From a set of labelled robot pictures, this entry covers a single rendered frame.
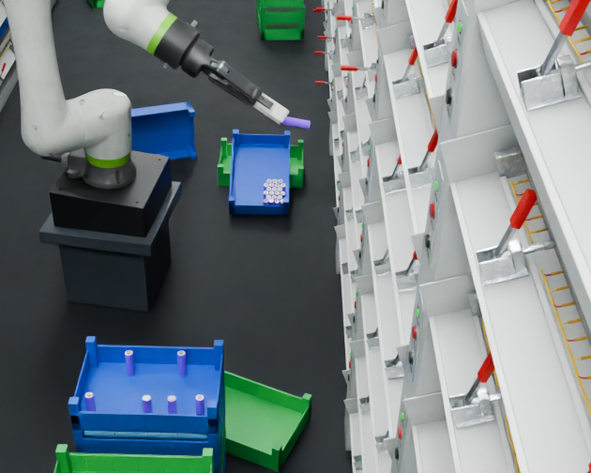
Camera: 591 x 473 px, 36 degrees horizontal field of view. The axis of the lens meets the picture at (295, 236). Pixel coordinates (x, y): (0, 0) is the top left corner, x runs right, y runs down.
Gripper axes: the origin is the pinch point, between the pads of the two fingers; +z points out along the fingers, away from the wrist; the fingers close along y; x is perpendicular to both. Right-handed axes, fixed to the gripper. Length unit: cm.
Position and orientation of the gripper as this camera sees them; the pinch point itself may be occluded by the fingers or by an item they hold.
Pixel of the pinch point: (270, 108)
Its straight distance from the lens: 191.8
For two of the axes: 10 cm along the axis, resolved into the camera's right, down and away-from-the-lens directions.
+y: -1.7, 0.3, 9.9
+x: -5.4, 8.3, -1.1
